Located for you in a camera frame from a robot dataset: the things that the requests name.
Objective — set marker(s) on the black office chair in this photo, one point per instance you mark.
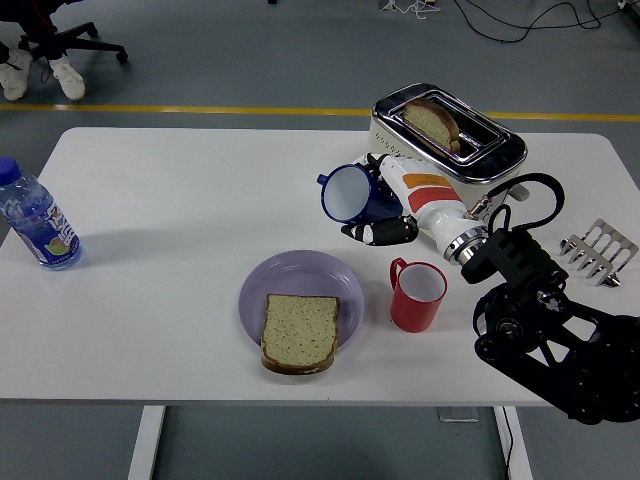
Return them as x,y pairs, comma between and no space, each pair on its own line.
85,45

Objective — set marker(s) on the cream and chrome toaster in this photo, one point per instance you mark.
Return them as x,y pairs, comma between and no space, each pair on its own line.
500,150

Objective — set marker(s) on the flat square bread slice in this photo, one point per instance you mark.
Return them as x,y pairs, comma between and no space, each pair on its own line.
300,332

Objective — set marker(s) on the plastic bottle with blue cap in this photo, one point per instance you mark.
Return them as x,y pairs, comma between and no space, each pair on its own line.
40,225

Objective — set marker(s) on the grey bracket under table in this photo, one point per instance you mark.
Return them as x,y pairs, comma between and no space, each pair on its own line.
457,415

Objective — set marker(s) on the silver metal toast rack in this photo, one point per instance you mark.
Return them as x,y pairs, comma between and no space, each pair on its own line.
600,250

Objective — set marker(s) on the red enamel cup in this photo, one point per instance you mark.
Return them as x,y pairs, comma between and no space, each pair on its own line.
412,315

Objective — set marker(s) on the purple round plate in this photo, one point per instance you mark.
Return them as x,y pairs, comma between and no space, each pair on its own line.
300,272

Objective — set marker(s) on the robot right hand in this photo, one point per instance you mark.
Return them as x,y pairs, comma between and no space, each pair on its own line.
435,210

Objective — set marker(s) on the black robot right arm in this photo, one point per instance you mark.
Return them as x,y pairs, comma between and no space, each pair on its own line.
525,310

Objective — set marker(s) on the rounded bread slice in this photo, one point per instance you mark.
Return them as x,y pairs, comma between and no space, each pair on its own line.
430,122

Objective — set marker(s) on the white shoe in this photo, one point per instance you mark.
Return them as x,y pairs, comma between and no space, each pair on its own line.
14,80
69,80

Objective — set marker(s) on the blue enamel cup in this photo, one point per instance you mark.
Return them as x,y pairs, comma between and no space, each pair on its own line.
345,192

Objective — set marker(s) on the white table leg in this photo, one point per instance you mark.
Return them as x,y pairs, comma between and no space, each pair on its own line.
147,440
520,445

